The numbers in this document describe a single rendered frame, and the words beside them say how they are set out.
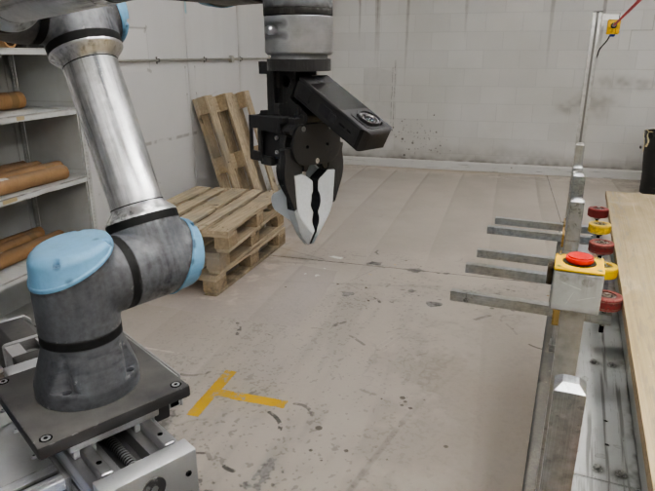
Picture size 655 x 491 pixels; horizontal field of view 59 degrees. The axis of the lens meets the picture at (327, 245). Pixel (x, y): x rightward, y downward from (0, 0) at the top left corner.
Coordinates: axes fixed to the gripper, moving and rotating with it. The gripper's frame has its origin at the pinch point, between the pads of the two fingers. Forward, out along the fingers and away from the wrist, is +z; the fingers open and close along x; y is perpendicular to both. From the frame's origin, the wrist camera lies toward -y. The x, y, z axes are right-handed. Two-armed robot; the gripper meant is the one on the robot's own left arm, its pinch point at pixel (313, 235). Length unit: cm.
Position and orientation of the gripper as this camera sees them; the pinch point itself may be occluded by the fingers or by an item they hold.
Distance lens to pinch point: 68.6
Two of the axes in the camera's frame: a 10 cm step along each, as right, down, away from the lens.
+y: -6.8, -2.3, 6.9
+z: 0.0, 9.5, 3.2
